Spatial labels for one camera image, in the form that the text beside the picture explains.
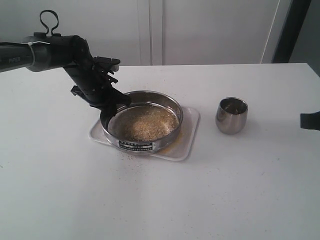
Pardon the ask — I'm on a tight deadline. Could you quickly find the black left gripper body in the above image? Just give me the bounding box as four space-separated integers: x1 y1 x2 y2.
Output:
65 56 118 109

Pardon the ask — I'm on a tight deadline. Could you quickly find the yellow grain mixture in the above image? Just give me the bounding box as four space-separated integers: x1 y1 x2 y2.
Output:
104 106 183 154

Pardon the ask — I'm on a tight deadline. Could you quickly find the round steel mesh sieve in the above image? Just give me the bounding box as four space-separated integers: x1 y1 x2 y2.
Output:
100 90 184 155

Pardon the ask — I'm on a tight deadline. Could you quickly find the stainless steel cup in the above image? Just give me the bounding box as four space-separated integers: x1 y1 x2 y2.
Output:
215 97 249 135

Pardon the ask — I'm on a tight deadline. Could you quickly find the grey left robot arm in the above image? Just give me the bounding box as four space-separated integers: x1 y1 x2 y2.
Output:
0 32 132 120

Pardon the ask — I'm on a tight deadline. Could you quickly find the white rectangular plastic tray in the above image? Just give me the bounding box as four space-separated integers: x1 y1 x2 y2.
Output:
88 106 200 162

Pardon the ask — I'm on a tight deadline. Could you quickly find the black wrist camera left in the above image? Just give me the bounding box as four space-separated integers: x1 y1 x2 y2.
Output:
93 56 121 75

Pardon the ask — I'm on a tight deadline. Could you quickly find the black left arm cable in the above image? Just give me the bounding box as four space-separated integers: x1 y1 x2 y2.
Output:
39 9 60 37

